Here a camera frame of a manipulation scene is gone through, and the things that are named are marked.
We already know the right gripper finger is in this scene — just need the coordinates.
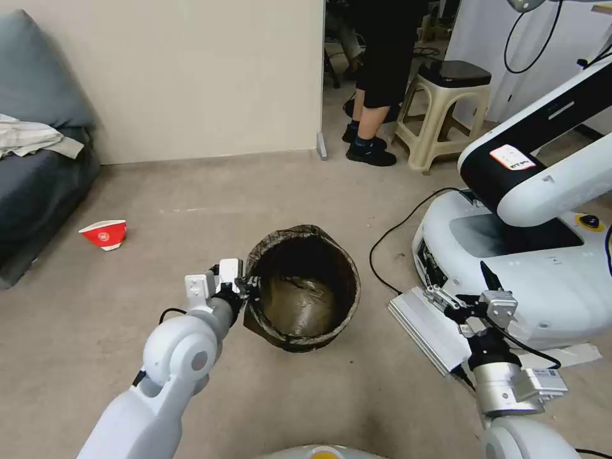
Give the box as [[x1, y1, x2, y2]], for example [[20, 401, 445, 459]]
[[479, 261, 507, 293], [424, 284, 480, 321]]

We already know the trash can with dark liner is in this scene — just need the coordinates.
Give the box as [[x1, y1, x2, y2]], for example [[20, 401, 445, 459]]
[[242, 224, 362, 354]]

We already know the silver ribbed metal box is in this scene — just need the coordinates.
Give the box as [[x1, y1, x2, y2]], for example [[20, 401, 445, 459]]
[[388, 285, 475, 377]]

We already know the pale tape strip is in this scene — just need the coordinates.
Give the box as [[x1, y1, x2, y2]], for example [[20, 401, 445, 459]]
[[520, 341, 604, 370]]

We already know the red paper cup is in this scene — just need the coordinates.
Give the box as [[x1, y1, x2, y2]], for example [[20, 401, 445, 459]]
[[78, 219, 128, 253]]

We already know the beige plastic stool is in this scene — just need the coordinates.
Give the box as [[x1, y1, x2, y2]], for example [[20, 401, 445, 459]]
[[392, 60, 493, 173]]

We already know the grey sofa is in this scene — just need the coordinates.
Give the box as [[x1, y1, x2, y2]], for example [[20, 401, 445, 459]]
[[0, 9, 102, 291]]

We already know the person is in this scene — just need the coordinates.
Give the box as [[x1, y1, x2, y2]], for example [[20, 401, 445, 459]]
[[341, 0, 423, 168]]

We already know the dark office chair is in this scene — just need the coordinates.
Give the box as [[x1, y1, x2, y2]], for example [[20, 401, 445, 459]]
[[324, 8, 365, 90]]

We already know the pale crumpled cloth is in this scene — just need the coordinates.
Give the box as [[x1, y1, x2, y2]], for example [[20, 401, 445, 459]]
[[0, 113, 86, 160]]

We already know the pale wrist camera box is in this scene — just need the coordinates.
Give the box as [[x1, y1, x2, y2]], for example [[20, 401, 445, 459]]
[[218, 258, 245, 293], [479, 288, 519, 332]]

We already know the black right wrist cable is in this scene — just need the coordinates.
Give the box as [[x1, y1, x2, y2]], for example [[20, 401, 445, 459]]
[[495, 327, 563, 370]]

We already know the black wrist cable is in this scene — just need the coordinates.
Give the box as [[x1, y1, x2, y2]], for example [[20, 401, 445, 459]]
[[495, 327, 563, 370], [157, 307, 188, 327]]

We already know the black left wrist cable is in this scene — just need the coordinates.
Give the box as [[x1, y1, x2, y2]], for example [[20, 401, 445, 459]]
[[157, 307, 188, 327]]

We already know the black floor cable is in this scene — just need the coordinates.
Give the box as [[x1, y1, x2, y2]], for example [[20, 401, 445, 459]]
[[368, 187, 475, 296]]

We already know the black hanging cable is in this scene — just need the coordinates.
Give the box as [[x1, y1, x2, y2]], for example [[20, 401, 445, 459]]
[[504, 0, 568, 75]]

